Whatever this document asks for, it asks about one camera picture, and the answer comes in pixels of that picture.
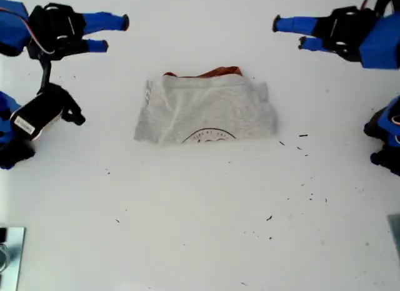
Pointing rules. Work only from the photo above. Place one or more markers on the grey t-shirt with orange sleeves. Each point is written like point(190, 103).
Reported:
point(206, 113)

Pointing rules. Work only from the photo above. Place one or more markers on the large steel plate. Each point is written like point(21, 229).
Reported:
point(14, 256)

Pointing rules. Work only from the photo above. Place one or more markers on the black camera mount stalk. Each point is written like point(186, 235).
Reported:
point(70, 111)

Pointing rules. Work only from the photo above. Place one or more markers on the black camera box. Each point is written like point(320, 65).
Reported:
point(36, 116)

